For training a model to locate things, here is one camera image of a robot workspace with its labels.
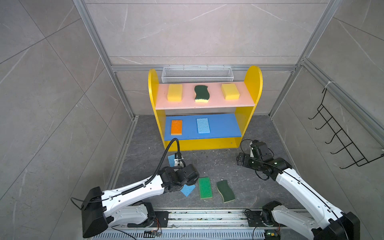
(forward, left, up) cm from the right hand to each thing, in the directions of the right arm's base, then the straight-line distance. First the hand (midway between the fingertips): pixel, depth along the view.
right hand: (243, 158), depth 82 cm
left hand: (-7, +32, +1) cm, 33 cm away
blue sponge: (+22, +22, +4) cm, 31 cm away
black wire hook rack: (-11, -39, +20) cm, 45 cm away
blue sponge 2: (-13, +32, -10) cm, 36 cm away
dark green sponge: (-14, +10, -11) cm, 21 cm away
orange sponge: (+20, +39, +3) cm, 44 cm away
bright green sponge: (-13, +22, -10) cm, 27 cm away
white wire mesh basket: (+51, +30, +22) cm, 64 cm away
